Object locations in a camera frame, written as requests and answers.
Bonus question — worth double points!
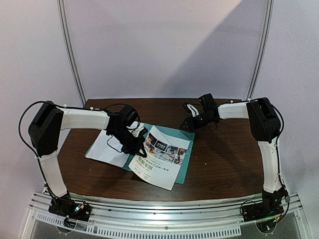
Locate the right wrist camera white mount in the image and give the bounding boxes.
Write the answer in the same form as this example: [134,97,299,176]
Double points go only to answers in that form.
[183,103,199,118]

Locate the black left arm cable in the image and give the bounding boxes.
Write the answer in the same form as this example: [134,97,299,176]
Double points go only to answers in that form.
[17,100,140,160]

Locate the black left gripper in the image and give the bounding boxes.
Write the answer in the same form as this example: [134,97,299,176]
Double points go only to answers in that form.
[111,127,148,158]

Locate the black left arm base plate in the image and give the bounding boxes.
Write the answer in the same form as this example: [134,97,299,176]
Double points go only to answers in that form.
[48,198,92,222]

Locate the aluminium front rail frame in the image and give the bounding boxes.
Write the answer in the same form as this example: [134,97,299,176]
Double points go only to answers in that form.
[22,192,312,239]

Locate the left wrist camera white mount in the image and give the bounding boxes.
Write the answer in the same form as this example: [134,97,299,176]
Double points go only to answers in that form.
[132,126,148,137]

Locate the colourful printed brochure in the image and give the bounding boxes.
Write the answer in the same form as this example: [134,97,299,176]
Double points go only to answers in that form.
[128,125,189,192]

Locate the aluminium wall post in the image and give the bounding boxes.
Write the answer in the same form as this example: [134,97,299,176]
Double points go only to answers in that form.
[245,0,274,100]
[57,0,87,106]

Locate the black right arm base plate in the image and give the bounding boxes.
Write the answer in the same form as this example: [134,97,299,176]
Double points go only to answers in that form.
[239,200,290,223]

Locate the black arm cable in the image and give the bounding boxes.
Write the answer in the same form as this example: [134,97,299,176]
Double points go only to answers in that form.
[269,102,291,220]
[17,100,140,160]

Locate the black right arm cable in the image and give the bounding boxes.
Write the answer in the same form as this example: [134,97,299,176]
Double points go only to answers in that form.
[269,102,291,220]

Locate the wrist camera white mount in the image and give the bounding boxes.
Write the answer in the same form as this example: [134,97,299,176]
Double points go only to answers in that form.
[132,126,148,137]
[183,103,199,118]

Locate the left aluminium wall post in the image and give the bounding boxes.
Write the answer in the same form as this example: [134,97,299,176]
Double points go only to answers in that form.
[57,0,87,106]

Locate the white printed text sheets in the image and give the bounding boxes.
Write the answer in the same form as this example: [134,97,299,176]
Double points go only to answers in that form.
[85,130,130,168]

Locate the teal file folder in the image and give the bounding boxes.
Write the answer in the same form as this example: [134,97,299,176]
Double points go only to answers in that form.
[122,123,195,185]

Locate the right aluminium wall post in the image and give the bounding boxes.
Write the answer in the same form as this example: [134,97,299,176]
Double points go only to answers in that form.
[245,0,274,100]

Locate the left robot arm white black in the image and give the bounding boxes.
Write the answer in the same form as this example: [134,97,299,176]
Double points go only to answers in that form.
[28,101,148,216]

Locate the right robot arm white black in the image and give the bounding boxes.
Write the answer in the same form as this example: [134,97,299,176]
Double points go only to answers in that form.
[180,93,288,221]

